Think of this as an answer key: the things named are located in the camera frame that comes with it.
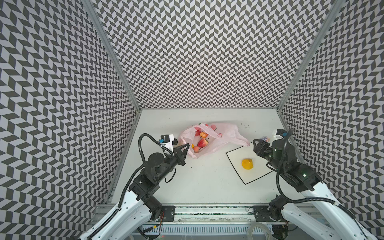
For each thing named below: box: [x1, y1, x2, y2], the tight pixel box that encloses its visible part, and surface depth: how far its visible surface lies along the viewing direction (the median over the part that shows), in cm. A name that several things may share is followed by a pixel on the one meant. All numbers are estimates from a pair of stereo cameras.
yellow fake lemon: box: [241, 158, 254, 170], surface depth 86 cm
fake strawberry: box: [197, 138, 209, 148], surface depth 98 cm
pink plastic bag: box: [179, 122, 251, 159], surface depth 85 cm
